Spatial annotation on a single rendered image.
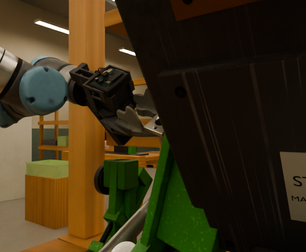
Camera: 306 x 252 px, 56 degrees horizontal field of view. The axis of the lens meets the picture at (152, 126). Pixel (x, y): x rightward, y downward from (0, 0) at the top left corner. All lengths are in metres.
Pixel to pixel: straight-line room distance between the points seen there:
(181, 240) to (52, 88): 0.30
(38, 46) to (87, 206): 8.07
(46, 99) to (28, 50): 8.26
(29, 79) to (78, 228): 0.68
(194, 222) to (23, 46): 8.46
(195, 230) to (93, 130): 0.72
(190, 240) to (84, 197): 0.70
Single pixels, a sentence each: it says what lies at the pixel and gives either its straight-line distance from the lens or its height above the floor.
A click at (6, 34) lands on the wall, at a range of 8.53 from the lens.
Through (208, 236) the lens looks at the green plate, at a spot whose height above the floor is 1.13.
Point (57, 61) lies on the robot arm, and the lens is 0.66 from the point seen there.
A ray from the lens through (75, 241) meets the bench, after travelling 1.04.
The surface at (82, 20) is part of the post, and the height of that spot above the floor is 1.60.
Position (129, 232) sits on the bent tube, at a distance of 0.52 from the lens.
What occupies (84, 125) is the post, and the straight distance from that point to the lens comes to 0.98.
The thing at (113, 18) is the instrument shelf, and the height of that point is 1.52.
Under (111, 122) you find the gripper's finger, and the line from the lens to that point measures 0.52.
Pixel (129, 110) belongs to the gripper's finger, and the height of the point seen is 1.27.
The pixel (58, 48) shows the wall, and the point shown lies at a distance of 9.31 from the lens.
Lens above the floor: 1.24
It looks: 1 degrees up
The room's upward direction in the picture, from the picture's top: straight up
